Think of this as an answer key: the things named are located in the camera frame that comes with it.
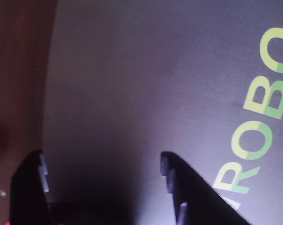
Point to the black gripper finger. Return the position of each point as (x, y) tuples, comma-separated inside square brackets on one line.
[(26, 199), (202, 206)]

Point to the grey mat with ROBO print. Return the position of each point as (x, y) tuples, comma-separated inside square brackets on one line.
[(132, 70)]

